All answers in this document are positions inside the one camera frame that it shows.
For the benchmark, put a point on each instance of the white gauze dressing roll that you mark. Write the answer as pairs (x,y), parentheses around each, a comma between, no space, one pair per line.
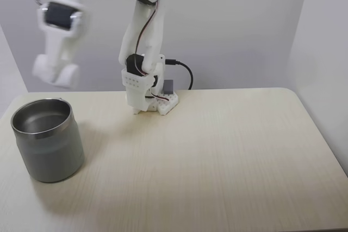
(69,75)

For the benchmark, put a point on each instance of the grey steel cup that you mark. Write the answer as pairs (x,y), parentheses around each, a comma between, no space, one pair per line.
(49,145)

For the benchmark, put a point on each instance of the small grey block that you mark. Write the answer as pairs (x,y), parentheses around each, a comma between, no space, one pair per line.
(168,86)

